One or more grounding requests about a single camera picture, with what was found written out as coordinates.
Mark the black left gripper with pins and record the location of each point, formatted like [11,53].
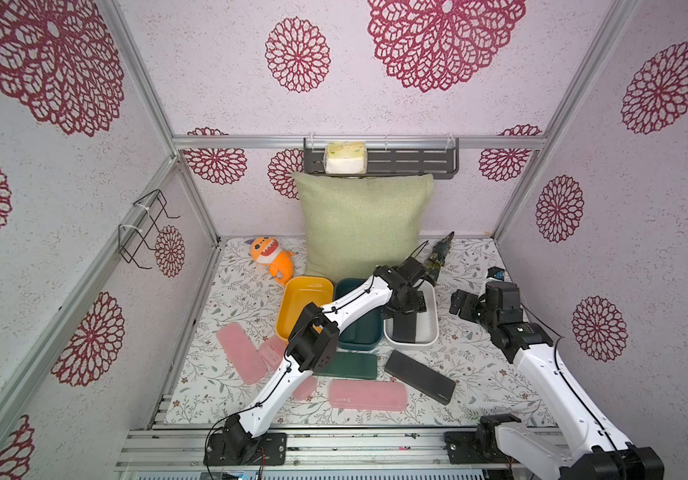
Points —
[417,303]

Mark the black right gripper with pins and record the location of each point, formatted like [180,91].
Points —
[467,304]

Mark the black pencil case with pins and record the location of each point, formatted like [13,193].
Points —
[421,377]
[404,328]

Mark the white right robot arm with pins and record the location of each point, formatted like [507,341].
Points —
[595,448]

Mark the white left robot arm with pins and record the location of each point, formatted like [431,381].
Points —
[314,341]

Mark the white storage box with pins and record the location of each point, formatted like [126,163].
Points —
[427,324]

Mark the teal storage box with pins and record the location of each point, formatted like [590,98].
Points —
[366,333]

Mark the dark green pencil case front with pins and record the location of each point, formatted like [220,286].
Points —
[348,365]

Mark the black pencil case front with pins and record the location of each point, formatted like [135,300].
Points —
[421,377]

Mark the yellow storage box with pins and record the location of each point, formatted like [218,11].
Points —
[299,292]

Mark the pink pencil case front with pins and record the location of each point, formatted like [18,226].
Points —
[368,395]

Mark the pink pencil case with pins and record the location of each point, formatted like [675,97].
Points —
[242,353]
[368,395]
[272,352]

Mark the pink pencil case middle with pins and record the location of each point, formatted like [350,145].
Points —
[272,352]

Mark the pink pencil case far left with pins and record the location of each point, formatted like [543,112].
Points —
[242,353]

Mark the green pillow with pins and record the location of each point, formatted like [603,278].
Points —
[353,225]

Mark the floral table mat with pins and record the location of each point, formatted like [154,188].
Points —
[243,292]

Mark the tissue pack on shelf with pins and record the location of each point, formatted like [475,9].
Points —
[346,158]

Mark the orange shark plush toy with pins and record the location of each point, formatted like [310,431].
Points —
[267,251]

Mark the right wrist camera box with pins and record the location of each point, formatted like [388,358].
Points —
[496,273]

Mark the dark wall shelf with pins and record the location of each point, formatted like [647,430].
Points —
[442,164]

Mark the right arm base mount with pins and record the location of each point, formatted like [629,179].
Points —
[466,447]

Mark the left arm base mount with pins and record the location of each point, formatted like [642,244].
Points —
[268,450]

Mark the black wire wall rack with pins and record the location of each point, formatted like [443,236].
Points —
[133,237]

